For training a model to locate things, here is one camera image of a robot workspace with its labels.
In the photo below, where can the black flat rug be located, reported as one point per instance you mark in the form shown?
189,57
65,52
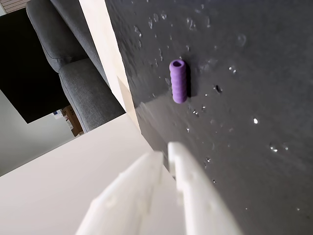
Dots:
27,80

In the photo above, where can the brown cardboard box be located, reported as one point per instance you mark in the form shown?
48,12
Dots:
73,120

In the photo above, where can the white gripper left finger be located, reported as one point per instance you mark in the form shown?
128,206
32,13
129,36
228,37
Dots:
122,203

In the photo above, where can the grey fabric sofa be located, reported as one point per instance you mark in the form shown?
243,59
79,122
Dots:
78,83

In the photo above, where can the purple ribbed pen grip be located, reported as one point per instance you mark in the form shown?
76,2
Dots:
178,83

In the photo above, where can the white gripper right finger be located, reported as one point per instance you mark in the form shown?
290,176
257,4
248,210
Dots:
198,200

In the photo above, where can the black table mat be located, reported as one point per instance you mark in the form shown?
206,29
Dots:
232,110

